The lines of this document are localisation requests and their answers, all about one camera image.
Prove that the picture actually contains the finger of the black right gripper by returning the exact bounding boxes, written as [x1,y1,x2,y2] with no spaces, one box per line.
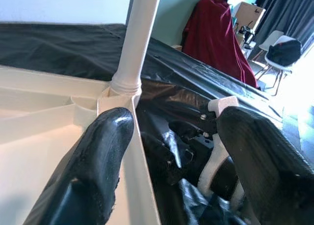
[168,121,197,140]
[141,132,187,187]

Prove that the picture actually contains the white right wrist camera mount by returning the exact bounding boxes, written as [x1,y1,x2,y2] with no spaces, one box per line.
[197,96,246,211]

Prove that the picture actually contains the white plastic table leg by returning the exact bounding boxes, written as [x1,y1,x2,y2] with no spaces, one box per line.
[109,0,164,97]

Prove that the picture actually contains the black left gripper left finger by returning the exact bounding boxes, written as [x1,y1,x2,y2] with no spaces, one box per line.
[23,107,135,225]

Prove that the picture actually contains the white plastic table top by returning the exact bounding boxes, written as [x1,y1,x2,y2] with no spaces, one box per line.
[0,64,162,225]

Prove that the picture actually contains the black plastic table cover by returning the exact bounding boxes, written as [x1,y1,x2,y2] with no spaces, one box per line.
[0,22,302,225]

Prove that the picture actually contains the white shell chair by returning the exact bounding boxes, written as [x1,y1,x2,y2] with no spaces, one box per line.
[255,29,295,96]

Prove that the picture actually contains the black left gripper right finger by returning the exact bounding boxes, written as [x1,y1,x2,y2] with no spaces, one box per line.
[216,106,314,225]

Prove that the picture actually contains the dark red cloth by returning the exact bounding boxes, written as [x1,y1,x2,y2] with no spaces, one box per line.
[183,0,258,88]

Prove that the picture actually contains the black bag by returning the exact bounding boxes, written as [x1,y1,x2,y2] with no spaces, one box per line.
[266,39,302,67]

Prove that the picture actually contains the tan cardboard box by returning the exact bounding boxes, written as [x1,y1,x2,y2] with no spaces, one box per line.
[234,1,267,35]

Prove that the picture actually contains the dark grey wall trim strip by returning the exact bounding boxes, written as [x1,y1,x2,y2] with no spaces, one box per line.
[125,0,136,26]

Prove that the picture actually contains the dark grey curtain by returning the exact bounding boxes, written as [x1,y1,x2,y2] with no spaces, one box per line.
[255,0,314,45]

